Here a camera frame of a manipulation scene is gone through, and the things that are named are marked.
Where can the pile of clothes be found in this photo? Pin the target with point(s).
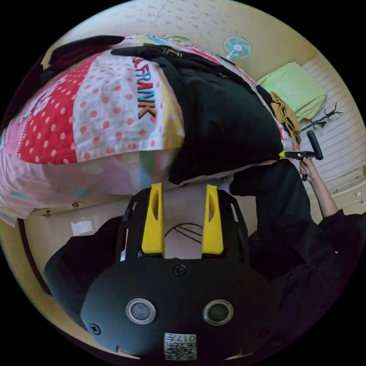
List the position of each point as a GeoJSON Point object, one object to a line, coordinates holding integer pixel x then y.
{"type": "Point", "coordinates": [77, 53]}

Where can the bed with printed patchwork quilt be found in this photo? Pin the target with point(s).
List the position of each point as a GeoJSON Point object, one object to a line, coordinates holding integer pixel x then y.
{"type": "Point", "coordinates": [94, 114]}

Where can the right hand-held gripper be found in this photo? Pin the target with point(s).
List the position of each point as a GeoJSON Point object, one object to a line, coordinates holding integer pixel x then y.
{"type": "Point", "coordinates": [298, 155]}

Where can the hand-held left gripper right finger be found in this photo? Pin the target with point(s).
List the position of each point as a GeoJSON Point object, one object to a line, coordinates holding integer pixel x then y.
{"type": "Point", "coordinates": [216, 234]}

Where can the person's body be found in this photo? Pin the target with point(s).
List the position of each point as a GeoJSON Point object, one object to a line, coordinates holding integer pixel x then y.
{"type": "Point", "coordinates": [286, 228]}

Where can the black long sleeve shirt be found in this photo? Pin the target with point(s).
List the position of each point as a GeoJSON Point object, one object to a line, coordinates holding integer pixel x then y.
{"type": "Point", "coordinates": [223, 120]}

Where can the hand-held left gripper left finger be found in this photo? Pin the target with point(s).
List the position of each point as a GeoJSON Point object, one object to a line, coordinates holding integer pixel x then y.
{"type": "Point", "coordinates": [149, 228]}

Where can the black coat rack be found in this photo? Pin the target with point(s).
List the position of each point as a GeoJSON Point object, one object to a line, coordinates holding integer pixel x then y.
{"type": "Point", "coordinates": [324, 117]}

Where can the person's right forearm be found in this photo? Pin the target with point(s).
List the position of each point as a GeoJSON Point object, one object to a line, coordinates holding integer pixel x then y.
{"type": "Point", "coordinates": [324, 197]}

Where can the person's right hand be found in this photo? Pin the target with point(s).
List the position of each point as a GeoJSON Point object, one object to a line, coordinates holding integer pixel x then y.
{"type": "Point", "coordinates": [308, 168]}

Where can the mustard yellow garment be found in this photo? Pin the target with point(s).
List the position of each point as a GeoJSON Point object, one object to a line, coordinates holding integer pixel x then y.
{"type": "Point", "coordinates": [287, 115]}

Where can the white fan with teal blades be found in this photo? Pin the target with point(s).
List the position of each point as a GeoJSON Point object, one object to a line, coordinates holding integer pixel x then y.
{"type": "Point", "coordinates": [238, 47]}

